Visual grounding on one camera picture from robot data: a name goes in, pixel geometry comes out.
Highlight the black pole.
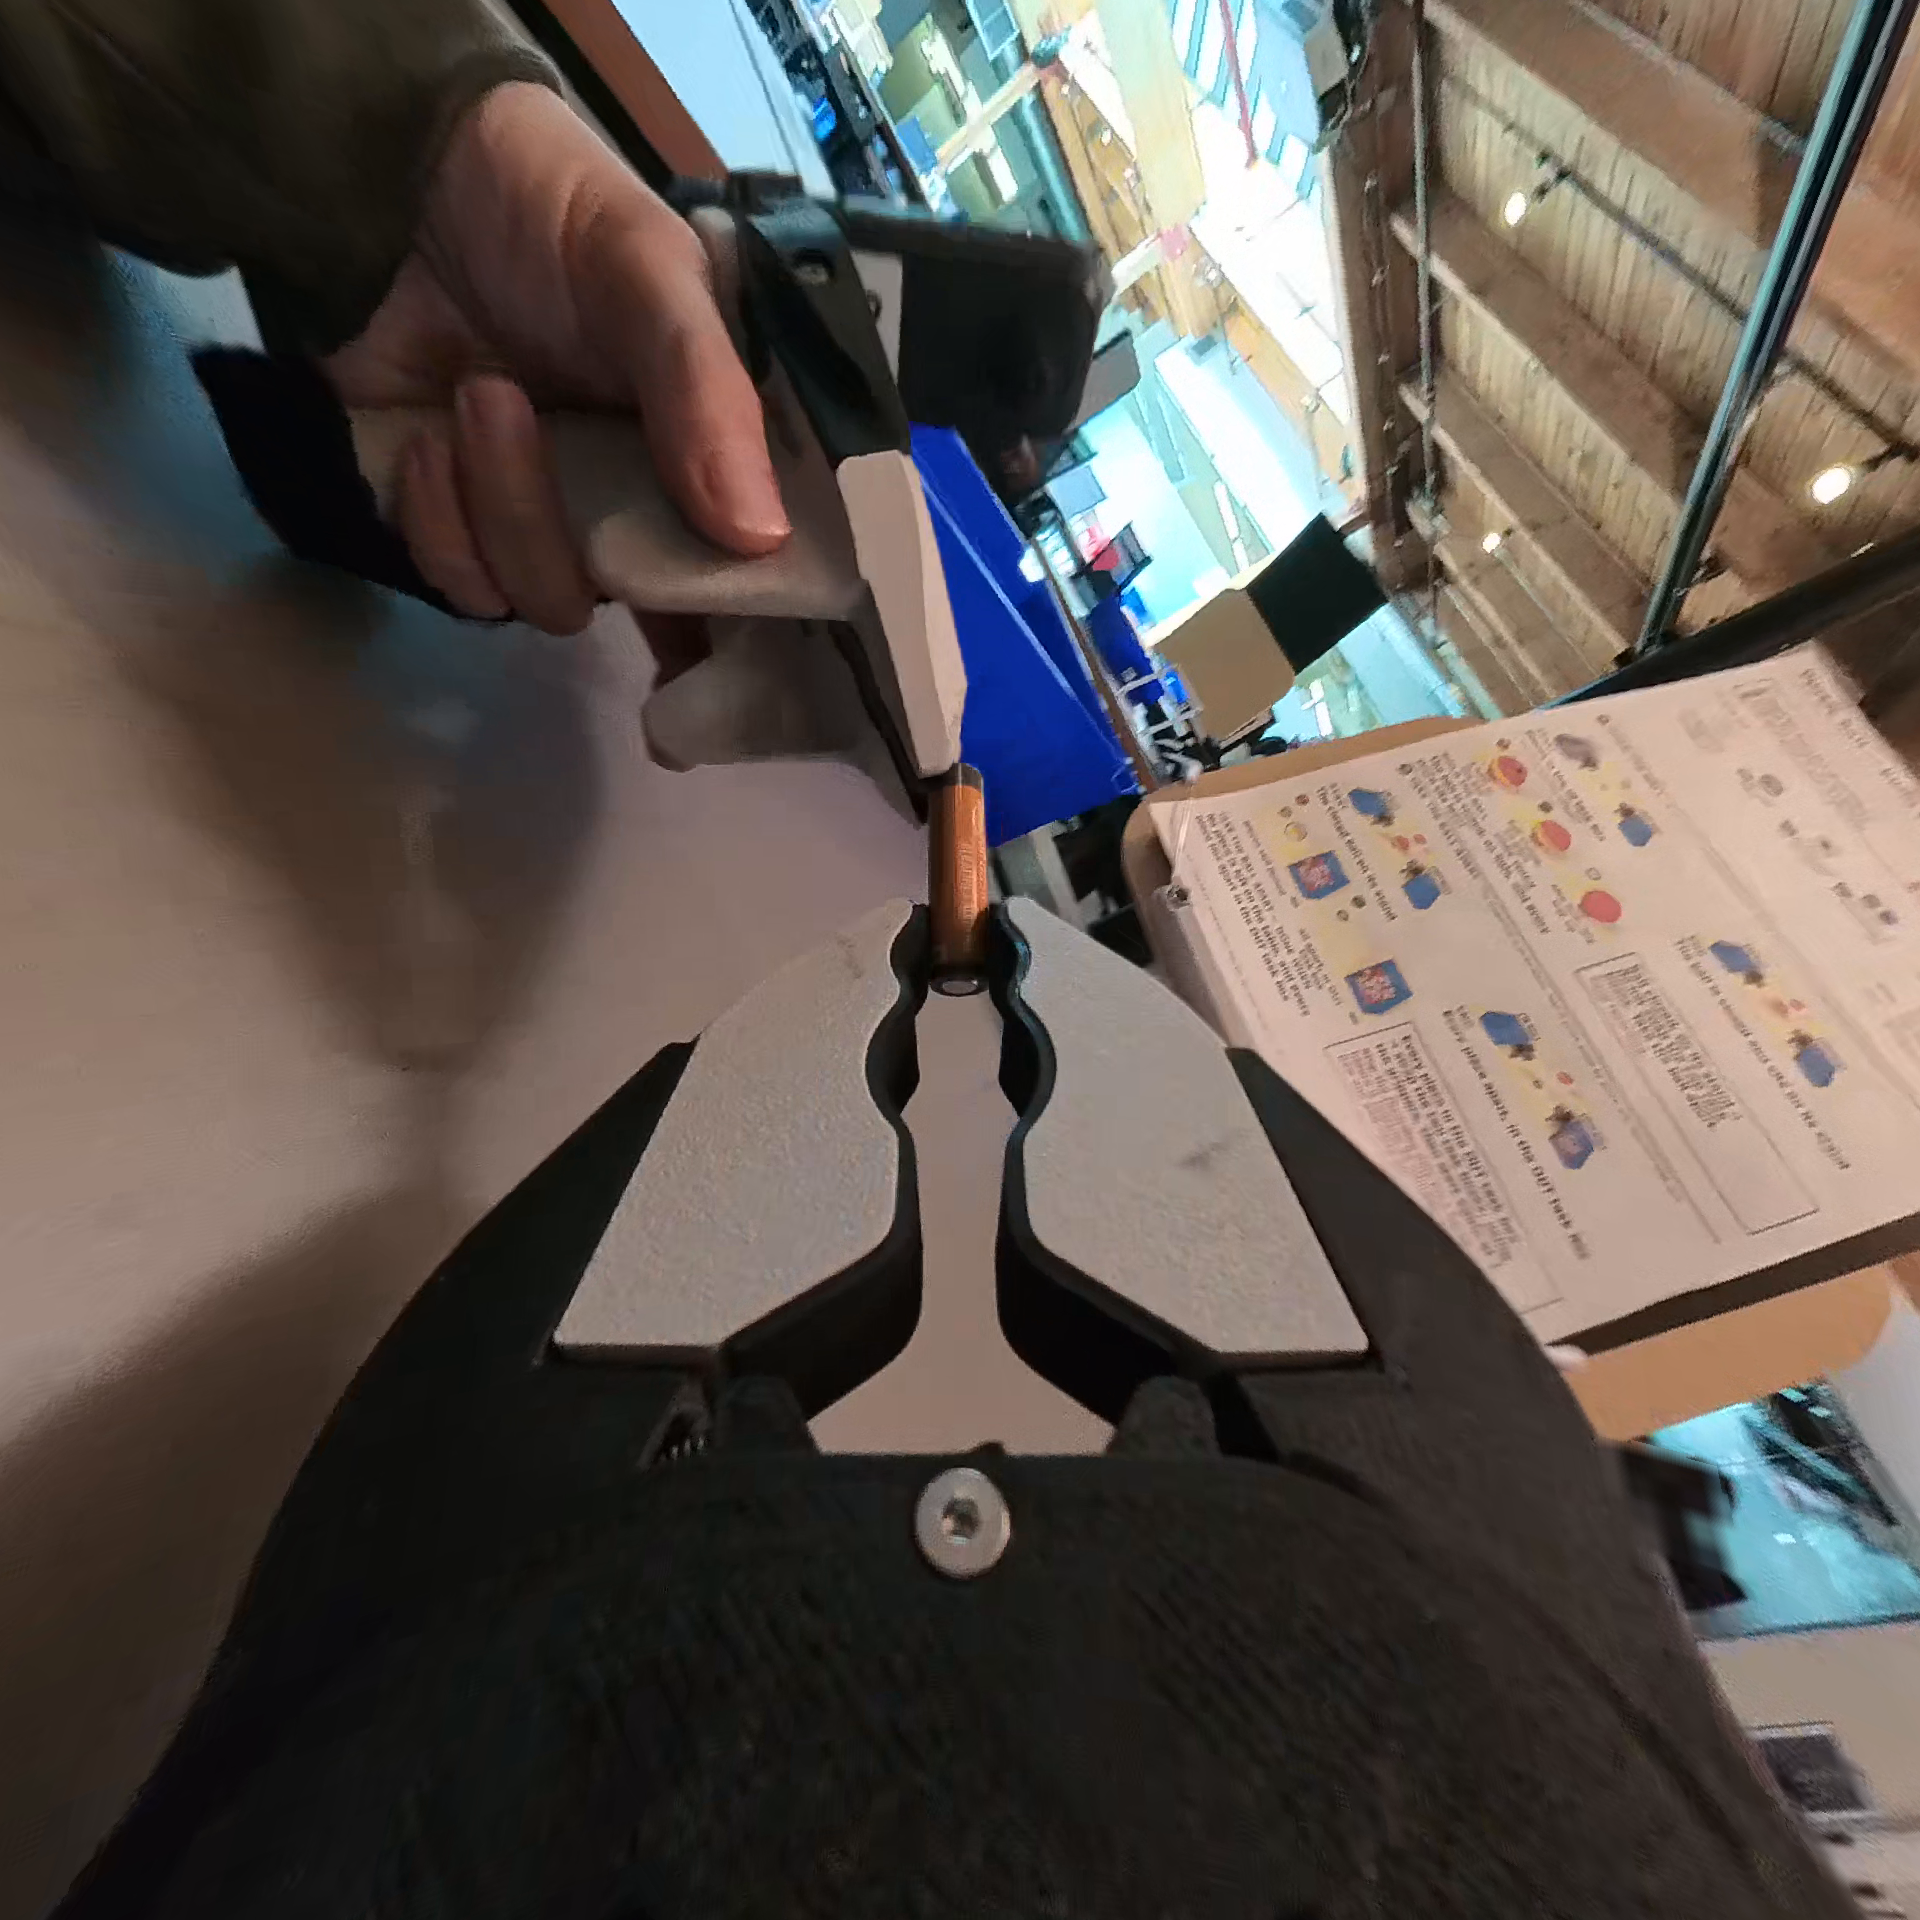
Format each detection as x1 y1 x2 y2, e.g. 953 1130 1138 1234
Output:
1551 557 1920 707

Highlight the person's left hand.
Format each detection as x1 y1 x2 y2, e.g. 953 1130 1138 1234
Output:
319 82 798 641

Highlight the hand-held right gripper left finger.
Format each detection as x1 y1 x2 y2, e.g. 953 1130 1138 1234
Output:
551 898 923 1415

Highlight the person's left forearm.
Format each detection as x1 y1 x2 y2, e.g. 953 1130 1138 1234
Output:
0 0 568 362

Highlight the black panel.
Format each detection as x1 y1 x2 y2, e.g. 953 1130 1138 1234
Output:
1241 513 1391 681

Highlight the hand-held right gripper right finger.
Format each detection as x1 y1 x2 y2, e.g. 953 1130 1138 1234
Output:
994 897 1376 1421

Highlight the printed instruction sheet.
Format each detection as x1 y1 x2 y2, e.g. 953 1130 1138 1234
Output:
1163 644 1920 1348

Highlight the instruction sheet on stand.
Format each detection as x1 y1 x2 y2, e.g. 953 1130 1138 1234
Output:
1119 718 1920 1445

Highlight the blue plastic bin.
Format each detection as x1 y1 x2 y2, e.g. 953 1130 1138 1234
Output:
906 424 1145 851

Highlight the orange black battery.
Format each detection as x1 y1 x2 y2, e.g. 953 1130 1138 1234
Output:
925 764 994 998

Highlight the black ceiling track rail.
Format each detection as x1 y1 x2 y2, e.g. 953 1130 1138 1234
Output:
1635 0 1911 655

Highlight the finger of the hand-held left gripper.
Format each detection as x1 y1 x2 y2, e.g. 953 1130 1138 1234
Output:
833 447 969 824

